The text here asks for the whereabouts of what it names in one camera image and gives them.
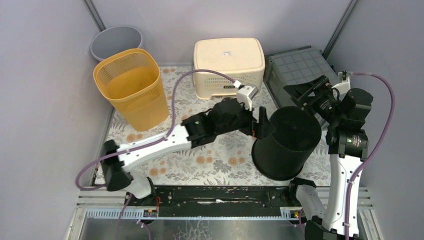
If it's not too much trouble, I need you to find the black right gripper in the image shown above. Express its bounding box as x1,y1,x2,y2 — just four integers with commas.
283,74,345,125

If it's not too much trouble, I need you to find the grey plastic storage bin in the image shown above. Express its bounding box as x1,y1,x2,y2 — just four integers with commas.
263,46,339,109

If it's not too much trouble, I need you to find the black round plastic bin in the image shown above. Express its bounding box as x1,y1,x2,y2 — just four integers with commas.
251,106,322,181

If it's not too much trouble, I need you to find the cream perforated plastic basket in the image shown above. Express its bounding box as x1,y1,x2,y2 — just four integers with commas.
193,37,265,100

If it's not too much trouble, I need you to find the yellow bin with black liner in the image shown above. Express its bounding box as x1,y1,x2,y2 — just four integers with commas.
93,48,170,132

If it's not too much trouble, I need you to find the grey round plastic bin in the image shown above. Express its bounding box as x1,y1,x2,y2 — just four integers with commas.
89,25,144,62

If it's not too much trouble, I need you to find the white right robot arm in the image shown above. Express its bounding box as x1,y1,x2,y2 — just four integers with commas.
284,75,373,240

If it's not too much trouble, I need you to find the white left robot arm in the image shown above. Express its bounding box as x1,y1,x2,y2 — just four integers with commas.
100,97,275,206

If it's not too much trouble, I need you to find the floral patterned table mat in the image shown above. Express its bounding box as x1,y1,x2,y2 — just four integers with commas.
107,66,331,186

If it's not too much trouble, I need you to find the small circuit board right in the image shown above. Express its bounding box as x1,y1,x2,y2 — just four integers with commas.
290,211,302,219

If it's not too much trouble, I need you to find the small circuit board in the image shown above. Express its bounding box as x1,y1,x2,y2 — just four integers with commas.
143,209,158,218
290,211,302,219

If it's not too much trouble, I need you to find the small circuit board left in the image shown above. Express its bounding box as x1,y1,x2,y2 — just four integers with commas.
143,209,158,218

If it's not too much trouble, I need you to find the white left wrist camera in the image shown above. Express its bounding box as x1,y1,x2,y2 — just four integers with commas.
233,80,259,112

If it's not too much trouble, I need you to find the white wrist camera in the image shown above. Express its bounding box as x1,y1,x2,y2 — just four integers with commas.
233,80,259,112
332,70,351,99

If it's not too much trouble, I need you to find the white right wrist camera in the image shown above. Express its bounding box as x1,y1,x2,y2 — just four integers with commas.
332,70,351,99

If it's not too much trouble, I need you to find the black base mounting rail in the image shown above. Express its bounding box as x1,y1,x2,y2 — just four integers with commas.
124,183,321,219

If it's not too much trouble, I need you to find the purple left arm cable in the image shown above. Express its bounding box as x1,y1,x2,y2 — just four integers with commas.
75,68,242,240

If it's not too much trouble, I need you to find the white slotted cable duct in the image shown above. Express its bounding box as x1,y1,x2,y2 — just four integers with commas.
86,205,298,221

